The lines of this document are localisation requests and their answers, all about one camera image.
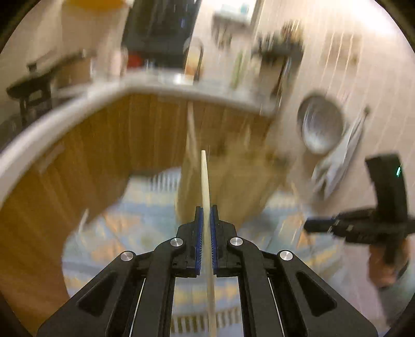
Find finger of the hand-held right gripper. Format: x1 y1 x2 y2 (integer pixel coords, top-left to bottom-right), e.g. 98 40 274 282
304 218 341 233

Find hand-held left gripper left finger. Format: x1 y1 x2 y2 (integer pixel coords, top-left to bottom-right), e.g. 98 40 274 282
37 205 204 337

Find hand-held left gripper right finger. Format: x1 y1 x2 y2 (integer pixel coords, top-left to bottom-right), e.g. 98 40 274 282
210 204 378 337

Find person's right forearm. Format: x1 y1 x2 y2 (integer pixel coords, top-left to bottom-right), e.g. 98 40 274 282
378 281 415 328

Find person's right hand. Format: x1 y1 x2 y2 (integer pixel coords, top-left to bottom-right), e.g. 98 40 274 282
368 238 410 290

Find grey hanging towel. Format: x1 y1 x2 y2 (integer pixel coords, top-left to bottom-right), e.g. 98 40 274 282
310 112 369 199

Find wooden base cabinets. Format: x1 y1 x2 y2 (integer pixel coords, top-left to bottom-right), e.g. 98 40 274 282
0 92 283 332

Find hanging metal ladle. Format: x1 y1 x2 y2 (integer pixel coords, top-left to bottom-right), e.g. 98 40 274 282
275 61 293 98

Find green cylindrical holder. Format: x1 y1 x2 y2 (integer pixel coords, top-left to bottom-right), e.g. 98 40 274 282
231 52 244 89

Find yellow detergent bottle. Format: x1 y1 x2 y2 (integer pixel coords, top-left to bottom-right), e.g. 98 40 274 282
185 55 199 77

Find steel kitchen faucet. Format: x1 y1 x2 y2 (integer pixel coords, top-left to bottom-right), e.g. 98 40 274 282
183 37 205 83

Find white kitchen countertop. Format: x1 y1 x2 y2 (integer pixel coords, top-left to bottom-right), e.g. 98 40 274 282
0 73 283 202

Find red plastic basket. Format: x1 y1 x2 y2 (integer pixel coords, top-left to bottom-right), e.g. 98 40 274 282
127 53 147 69

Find black gas stove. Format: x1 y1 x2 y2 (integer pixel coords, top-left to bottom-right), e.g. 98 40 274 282
18 87 54 125

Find white water heater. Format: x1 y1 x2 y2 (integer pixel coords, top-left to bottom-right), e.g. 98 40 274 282
213 0 257 24

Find black wall spice rack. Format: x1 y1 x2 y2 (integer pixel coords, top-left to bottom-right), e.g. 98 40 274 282
251 32 306 69

